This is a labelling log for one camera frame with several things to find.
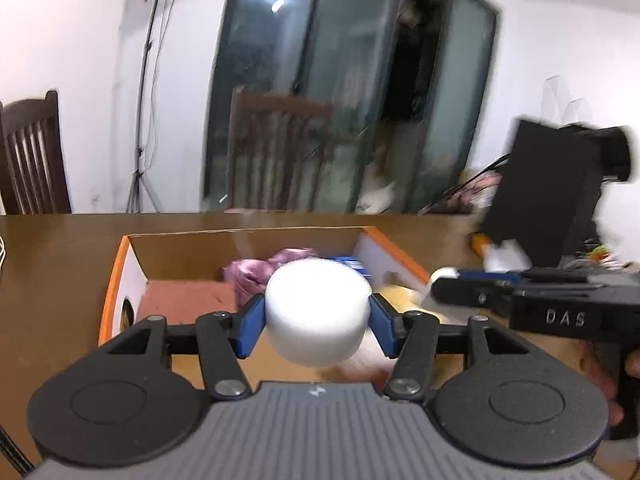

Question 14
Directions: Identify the pink layered sponge block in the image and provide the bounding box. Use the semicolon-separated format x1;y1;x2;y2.
136;281;238;325

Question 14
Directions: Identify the purple satin scrunchie cloth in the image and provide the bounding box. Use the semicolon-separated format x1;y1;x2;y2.
222;248;319;307

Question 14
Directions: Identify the blue white tissue pack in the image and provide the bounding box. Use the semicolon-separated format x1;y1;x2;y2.
330;256;372;281

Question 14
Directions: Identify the white foam cylinder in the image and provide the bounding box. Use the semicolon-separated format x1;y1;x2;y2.
265;258;372;367

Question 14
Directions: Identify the white yellow plush sheep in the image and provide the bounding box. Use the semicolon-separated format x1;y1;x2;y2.
376;285;425;313

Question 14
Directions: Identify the person right hand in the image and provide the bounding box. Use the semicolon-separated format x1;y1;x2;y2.
580;341;624;427

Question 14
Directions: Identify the red orange cardboard box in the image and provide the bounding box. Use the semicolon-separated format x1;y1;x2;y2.
98;226;430;344

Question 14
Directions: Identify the black box monitor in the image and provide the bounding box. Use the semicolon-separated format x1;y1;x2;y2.
480;119;603;266

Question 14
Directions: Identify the black garment on box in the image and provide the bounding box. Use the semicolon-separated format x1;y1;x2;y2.
572;122;632;182

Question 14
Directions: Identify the dark wooden chair right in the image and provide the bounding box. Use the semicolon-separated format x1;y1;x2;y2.
224;86;357;212

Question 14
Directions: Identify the dark wooden chair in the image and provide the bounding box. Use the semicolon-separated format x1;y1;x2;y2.
224;86;357;212
1;89;72;214

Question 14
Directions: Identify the dark wooden chair left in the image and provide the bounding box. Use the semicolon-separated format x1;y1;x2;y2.
1;89;72;214

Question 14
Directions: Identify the sliding glass door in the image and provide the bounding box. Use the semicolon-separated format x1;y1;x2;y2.
203;0;500;214

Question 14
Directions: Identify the studio light on stand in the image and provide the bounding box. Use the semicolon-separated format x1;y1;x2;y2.
126;0;176;214

